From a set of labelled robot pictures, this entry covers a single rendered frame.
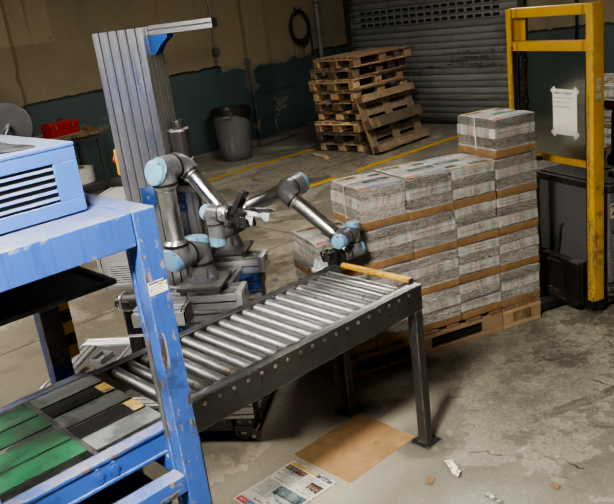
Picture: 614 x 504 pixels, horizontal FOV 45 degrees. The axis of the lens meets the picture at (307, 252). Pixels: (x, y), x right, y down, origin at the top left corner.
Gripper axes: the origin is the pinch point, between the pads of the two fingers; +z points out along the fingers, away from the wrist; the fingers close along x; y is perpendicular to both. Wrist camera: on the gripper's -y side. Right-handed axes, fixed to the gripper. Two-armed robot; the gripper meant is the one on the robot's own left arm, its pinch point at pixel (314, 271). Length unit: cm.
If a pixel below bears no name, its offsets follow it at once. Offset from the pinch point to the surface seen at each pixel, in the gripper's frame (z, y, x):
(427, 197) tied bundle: -83, 18, 8
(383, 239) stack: -55, 0, -2
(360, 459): 27, -76, 46
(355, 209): -46, 18, -12
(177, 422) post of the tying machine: 136, 12, 84
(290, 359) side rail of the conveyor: 73, 1, 64
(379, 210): -55, 16, -3
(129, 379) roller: 122, 3, 28
